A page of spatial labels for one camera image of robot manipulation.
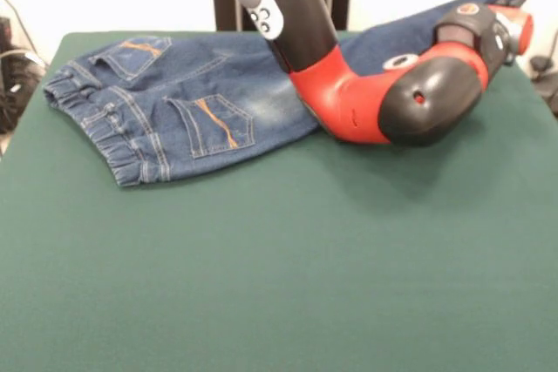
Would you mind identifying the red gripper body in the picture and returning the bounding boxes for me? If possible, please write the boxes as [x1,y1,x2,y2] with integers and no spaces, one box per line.
[487,3,535,57]

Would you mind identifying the blue denim jeans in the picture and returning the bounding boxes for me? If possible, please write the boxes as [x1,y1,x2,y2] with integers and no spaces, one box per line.
[42,0,527,189]

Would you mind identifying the grey office chair base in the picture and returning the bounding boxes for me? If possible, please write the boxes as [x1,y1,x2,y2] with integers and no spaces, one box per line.
[528,54,558,118]

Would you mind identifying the dark green table cloth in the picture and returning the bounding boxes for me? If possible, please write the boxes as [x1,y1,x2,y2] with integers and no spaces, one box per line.
[0,30,558,372]

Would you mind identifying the black equipment pile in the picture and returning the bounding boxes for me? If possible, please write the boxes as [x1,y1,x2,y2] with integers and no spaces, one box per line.
[0,17,50,134]

